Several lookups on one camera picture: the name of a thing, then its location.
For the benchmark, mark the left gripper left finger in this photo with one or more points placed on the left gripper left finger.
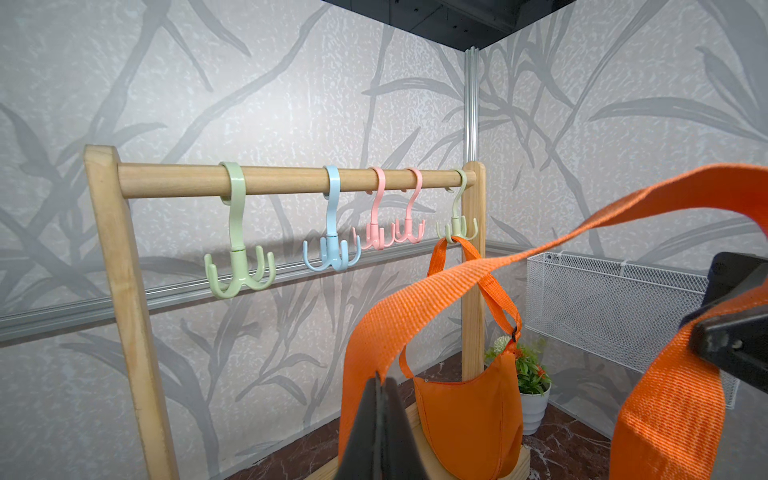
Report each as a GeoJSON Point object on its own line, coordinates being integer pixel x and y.
{"type": "Point", "coordinates": [362, 456]}

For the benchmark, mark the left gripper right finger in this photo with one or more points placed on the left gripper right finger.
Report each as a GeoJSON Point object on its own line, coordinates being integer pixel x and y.
{"type": "Point", "coordinates": [399, 454]}

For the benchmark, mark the light orange sling bag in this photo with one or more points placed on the light orange sling bag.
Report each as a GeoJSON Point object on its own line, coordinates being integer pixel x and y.
{"type": "Point", "coordinates": [475, 427]}

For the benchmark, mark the dark orange sling bag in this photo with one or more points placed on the dark orange sling bag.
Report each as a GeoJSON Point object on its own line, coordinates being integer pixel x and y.
{"type": "Point", "coordinates": [671, 425]}

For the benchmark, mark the blue hook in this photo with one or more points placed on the blue hook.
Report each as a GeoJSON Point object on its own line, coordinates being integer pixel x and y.
{"type": "Point", "coordinates": [333, 251]}

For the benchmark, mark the left pink hook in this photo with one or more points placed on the left pink hook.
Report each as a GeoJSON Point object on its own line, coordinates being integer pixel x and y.
{"type": "Point", "coordinates": [375, 236]}

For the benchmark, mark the pink hook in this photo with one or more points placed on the pink hook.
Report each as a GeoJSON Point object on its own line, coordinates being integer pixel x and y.
{"type": "Point", "coordinates": [375, 236]}
{"type": "Point", "coordinates": [408, 235]}

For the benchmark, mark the right pink hook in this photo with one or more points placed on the right pink hook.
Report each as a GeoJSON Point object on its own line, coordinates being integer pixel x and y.
{"type": "Point", "coordinates": [408, 235]}

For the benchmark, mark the right green hook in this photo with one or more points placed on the right green hook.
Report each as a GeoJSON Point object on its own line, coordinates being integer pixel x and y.
{"type": "Point", "coordinates": [458, 227]}

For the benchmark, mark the green hook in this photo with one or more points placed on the green hook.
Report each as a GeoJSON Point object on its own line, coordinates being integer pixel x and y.
{"type": "Point", "coordinates": [265, 271]}
{"type": "Point", "coordinates": [458, 227]}

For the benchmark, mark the left green hook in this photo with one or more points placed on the left green hook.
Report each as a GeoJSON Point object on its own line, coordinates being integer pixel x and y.
{"type": "Point", "coordinates": [265, 271]}

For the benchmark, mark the potted flower plant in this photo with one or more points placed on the potted flower plant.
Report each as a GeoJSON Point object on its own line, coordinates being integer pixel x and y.
{"type": "Point", "coordinates": [521, 366]}

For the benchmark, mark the wooden hanging rack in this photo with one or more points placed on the wooden hanging rack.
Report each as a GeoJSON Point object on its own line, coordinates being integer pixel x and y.
{"type": "Point", "coordinates": [113, 184]}

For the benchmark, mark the white wire basket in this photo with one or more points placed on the white wire basket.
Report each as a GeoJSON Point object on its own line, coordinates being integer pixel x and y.
{"type": "Point", "coordinates": [597, 324]}

